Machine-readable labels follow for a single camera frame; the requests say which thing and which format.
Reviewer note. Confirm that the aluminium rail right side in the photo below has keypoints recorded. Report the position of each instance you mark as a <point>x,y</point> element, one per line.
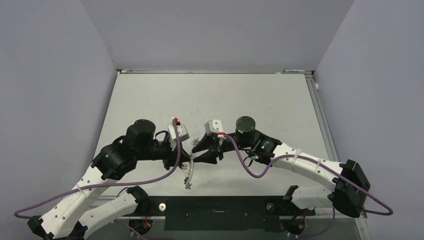
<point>323,126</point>

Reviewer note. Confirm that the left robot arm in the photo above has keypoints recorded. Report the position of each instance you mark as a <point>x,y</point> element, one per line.
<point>73,218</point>

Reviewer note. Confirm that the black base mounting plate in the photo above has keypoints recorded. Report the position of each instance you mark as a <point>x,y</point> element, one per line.
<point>222,213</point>

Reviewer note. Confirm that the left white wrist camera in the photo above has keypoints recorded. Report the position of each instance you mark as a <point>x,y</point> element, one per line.
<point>177,129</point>

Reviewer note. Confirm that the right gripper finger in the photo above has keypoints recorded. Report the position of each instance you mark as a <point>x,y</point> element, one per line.
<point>209,157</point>
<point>206,143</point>

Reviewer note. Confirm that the aluminium rail back edge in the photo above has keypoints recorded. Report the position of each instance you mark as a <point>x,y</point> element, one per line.
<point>203,71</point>

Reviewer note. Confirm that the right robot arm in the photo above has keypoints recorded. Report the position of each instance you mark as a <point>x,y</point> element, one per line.
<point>259,152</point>

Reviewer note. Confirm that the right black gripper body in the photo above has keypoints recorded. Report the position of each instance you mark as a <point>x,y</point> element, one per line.
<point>228,145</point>

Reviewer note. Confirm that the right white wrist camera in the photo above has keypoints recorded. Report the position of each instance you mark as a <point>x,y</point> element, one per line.
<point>213,128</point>

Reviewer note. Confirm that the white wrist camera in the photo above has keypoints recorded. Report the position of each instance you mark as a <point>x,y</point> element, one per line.
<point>177,129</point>
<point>213,128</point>

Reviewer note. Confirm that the large grey keyring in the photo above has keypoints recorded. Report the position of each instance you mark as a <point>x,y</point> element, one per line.
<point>188,169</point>

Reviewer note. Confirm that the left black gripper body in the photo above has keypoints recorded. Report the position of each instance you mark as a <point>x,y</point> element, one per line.
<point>162,150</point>

